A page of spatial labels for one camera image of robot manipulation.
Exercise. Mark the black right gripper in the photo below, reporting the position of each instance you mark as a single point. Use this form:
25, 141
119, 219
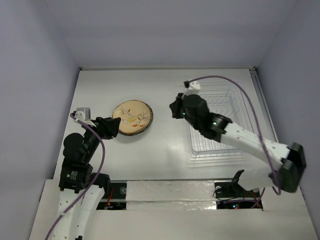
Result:
178, 107

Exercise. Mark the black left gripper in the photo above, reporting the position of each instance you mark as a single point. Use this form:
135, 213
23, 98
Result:
108, 126

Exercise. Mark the beige floral plate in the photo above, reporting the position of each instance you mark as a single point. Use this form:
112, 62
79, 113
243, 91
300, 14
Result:
132, 116

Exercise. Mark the white blue patterned plate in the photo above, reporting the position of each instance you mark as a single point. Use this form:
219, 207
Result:
146, 125

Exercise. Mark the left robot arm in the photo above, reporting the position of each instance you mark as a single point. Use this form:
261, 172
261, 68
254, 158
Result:
80, 188

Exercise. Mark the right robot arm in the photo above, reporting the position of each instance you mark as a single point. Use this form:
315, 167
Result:
287, 162

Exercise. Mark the white foam block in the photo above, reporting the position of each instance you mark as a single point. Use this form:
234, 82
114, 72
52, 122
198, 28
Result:
170, 195

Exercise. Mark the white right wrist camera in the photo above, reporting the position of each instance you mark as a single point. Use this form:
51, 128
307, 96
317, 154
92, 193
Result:
192, 87

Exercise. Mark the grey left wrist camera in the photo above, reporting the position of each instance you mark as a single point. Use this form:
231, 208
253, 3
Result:
83, 114

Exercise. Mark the white wire dish rack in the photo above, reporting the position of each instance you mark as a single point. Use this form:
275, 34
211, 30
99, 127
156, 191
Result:
225, 99

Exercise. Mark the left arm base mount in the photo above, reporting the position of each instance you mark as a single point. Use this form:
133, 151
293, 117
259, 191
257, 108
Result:
115, 198

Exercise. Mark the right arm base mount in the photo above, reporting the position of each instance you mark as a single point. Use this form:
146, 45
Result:
229, 195

